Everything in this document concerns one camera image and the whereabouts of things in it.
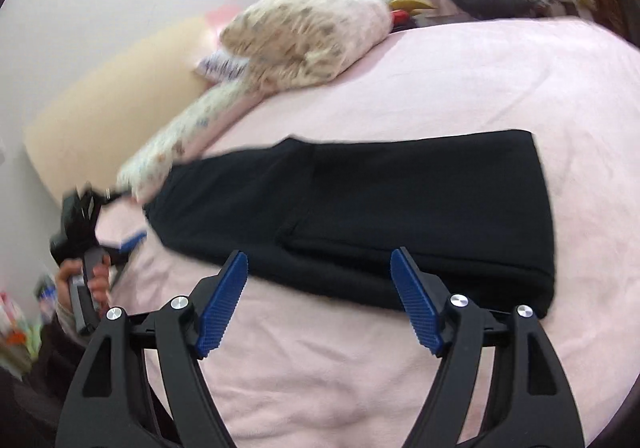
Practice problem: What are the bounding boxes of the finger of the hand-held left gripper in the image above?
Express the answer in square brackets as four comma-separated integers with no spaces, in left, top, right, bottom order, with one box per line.
[107,232,149,289]

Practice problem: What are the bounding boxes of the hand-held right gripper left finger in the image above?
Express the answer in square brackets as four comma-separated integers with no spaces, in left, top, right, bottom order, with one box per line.
[54,250,249,448]

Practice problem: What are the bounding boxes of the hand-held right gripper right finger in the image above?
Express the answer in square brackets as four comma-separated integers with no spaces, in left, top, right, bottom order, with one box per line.
[390,247,586,448]

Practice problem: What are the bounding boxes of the black pants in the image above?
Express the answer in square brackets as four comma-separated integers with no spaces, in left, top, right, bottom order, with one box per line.
[142,129,557,319]

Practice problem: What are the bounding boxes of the person's left forearm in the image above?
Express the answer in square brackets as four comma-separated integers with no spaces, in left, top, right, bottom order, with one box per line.
[37,300,98,379]

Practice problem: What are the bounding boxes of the person's left hand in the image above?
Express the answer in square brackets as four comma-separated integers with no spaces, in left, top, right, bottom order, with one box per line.
[56,260,112,323]

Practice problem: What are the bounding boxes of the pink bed blanket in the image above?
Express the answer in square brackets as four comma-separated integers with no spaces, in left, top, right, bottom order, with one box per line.
[95,15,640,448]

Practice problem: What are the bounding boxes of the beige and pink headboard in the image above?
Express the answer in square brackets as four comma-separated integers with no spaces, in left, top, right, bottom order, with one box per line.
[22,12,226,209]

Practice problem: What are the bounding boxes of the colourful packets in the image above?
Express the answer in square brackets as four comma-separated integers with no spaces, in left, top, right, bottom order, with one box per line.
[0,273,56,374]

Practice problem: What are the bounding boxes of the bear print pillow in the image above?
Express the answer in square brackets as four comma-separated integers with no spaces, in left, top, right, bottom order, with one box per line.
[116,78,261,203]

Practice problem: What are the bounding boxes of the purple flower print pillow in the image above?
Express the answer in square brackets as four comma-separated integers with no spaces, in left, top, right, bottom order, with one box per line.
[195,52,251,81]

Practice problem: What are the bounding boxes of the folded bear print quilt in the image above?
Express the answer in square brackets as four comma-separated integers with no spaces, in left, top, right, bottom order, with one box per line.
[220,0,393,91]

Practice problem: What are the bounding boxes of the yellow plush toy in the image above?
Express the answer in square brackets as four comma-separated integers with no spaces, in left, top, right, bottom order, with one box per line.
[387,0,436,13]

